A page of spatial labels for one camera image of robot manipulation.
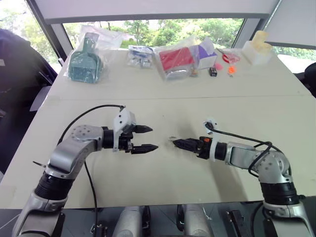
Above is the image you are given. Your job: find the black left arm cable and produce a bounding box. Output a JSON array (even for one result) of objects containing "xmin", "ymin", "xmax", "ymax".
[{"xmin": 57, "ymin": 104, "xmax": 125, "ymax": 237}]

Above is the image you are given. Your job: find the grey rounded robot leg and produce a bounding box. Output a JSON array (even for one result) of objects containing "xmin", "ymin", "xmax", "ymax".
[
  {"xmin": 176, "ymin": 203, "xmax": 213, "ymax": 237},
  {"xmin": 113, "ymin": 205, "xmax": 151, "ymax": 237}
]

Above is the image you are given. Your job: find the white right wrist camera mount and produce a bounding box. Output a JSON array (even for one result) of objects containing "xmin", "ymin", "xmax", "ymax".
[{"xmin": 202, "ymin": 118, "xmax": 219, "ymax": 161}]

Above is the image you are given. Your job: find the purple white carton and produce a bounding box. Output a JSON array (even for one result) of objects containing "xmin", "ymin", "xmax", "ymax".
[{"xmin": 196, "ymin": 39, "xmax": 218, "ymax": 70}]

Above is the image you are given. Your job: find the person in dark clothing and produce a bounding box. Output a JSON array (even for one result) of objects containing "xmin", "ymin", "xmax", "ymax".
[{"xmin": 0, "ymin": 28, "xmax": 60, "ymax": 175}]

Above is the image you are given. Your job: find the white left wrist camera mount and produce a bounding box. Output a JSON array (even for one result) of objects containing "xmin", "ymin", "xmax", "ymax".
[{"xmin": 113, "ymin": 106, "xmax": 137, "ymax": 152}]

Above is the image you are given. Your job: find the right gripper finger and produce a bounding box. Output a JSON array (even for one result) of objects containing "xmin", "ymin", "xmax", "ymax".
[
  {"xmin": 172, "ymin": 138, "xmax": 198, "ymax": 146},
  {"xmin": 175, "ymin": 144, "xmax": 198, "ymax": 152}
]

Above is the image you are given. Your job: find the green scoop in plastic bag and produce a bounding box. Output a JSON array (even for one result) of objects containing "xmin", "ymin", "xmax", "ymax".
[{"xmin": 64, "ymin": 24, "xmax": 109, "ymax": 85}]

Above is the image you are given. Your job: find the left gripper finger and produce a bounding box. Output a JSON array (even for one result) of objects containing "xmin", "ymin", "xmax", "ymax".
[
  {"xmin": 130, "ymin": 144, "xmax": 159, "ymax": 155},
  {"xmin": 135, "ymin": 125, "xmax": 154, "ymax": 135}
]

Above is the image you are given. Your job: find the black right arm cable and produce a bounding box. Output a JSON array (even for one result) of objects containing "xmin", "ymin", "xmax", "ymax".
[{"xmin": 206, "ymin": 122, "xmax": 284, "ymax": 178}]

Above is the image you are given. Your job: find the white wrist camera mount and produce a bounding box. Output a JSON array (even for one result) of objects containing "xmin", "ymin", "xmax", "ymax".
[
  {"xmin": 113, "ymin": 106, "xmax": 137, "ymax": 152},
  {"xmin": 202, "ymin": 118, "xmax": 219, "ymax": 161}
]

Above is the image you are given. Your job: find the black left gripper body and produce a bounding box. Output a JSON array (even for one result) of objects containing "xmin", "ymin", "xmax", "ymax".
[{"xmin": 118, "ymin": 126, "xmax": 137, "ymax": 154}]

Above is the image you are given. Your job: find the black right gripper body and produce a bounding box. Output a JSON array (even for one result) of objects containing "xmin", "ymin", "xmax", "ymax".
[{"xmin": 196, "ymin": 136, "xmax": 211, "ymax": 160}]

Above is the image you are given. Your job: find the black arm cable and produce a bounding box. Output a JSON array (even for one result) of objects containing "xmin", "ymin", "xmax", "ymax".
[
  {"xmin": 206, "ymin": 122, "xmax": 284, "ymax": 178},
  {"xmin": 57, "ymin": 104, "xmax": 125, "ymax": 237}
]

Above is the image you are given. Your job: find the dark bracket under table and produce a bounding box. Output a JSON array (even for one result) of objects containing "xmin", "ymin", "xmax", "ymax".
[{"xmin": 225, "ymin": 209, "xmax": 245, "ymax": 237}]

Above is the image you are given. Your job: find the blue white plastic packet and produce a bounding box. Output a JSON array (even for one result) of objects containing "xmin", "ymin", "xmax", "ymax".
[{"xmin": 126, "ymin": 45, "xmax": 154, "ymax": 69}]

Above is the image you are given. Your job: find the red box in plastic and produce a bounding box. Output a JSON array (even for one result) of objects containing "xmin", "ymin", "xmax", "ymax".
[{"xmin": 155, "ymin": 44, "xmax": 198, "ymax": 81}]

